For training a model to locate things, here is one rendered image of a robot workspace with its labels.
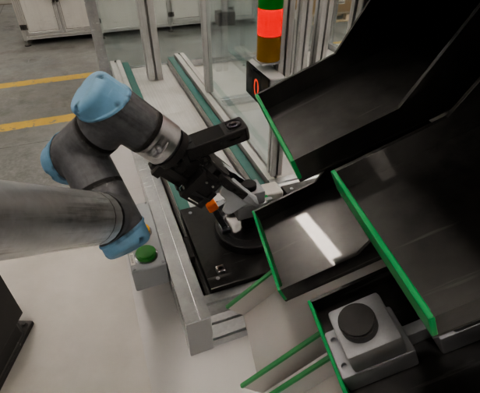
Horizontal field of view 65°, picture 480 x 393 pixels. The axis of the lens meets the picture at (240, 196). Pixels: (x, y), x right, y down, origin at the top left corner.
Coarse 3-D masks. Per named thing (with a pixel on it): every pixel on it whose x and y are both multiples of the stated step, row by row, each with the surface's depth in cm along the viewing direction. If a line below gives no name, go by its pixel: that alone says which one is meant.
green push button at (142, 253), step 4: (140, 248) 77; (144, 248) 77; (148, 248) 77; (152, 248) 77; (136, 252) 76; (140, 252) 76; (144, 252) 76; (148, 252) 76; (152, 252) 76; (136, 256) 75; (140, 256) 75; (144, 256) 75; (148, 256) 75; (152, 256) 75; (140, 260) 75; (144, 260) 75; (148, 260) 75
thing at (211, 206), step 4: (212, 200) 73; (220, 200) 74; (208, 204) 72; (212, 204) 72; (216, 204) 72; (220, 204) 73; (208, 208) 72; (212, 208) 72; (216, 208) 73; (212, 212) 74; (216, 212) 74; (216, 216) 74; (220, 216) 75; (220, 220) 75; (220, 224) 76; (224, 224) 77
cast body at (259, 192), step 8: (248, 184) 73; (256, 184) 75; (256, 192) 73; (264, 192) 73; (264, 200) 75; (272, 200) 78; (240, 208) 74; (248, 208) 74; (256, 208) 75; (240, 216) 75; (248, 216) 75
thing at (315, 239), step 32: (416, 128) 46; (352, 160) 47; (320, 192) 49; (256, 224) 48; (288, 224) 48; (320, 224) 46; (352, 224) 44; (288, 256) 45; (320, 256) 43; (352, 256) 39; (288, 288) 40
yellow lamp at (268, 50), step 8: (264, 40) 76; (272, 40) 76; (280, 40) 77; (256, 48) 79; (264, 48) 77; (272, 48) 77; (280, 48) 78; (256, 56) 80; (264, 56) 78; (272, 56) 78
